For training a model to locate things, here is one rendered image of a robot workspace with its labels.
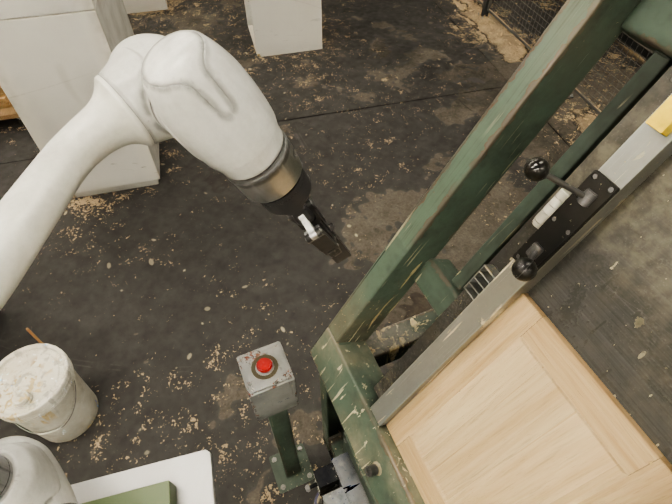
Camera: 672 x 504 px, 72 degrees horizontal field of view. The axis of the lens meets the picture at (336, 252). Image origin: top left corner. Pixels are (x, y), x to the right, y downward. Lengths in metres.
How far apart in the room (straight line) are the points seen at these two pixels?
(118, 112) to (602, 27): 0.78
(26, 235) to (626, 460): 0.86
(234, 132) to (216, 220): 2.37
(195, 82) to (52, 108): 2.46
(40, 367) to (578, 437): 1.86
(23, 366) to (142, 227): 1.12
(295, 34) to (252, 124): 3.86
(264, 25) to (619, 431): 3.92
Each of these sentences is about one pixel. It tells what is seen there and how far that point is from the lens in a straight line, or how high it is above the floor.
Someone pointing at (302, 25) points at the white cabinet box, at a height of 0.23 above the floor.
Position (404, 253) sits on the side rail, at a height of 1.20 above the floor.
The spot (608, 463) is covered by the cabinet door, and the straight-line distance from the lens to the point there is 0.91.
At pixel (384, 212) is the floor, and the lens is 2.84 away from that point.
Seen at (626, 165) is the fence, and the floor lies 1.56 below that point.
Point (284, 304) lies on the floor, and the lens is 2.42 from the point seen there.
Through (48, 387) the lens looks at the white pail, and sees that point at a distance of 2.11.
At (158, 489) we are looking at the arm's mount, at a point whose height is 0.81.
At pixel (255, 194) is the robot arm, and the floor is 1.62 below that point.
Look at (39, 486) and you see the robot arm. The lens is 1.13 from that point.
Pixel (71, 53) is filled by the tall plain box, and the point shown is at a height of 0.90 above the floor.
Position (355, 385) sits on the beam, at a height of 0.90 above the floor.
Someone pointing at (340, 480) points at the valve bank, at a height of 0.74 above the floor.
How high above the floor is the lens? 2.02
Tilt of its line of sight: 50 degrees down
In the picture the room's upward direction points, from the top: straight up
